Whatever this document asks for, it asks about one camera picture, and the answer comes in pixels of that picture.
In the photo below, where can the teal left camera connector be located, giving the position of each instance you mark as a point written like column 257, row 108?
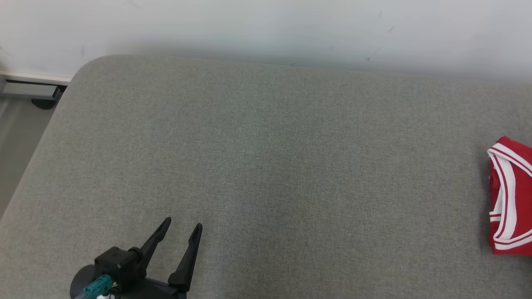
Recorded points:
column 97, row 286

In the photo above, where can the black round floor foot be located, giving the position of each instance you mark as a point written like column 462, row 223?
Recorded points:
column 43, row 104

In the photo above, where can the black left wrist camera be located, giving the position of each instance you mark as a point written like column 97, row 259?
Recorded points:
column 118, row 263

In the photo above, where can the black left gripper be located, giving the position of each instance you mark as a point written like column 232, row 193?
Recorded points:
column 145, row 290

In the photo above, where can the wall baseboard strip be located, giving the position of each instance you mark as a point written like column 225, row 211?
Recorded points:
column 33, row 77

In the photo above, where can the grey metal floor bar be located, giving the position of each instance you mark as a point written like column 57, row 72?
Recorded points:
column 29, row 90

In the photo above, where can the red and white shirt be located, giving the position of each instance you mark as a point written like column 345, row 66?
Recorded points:
column 519, row 195

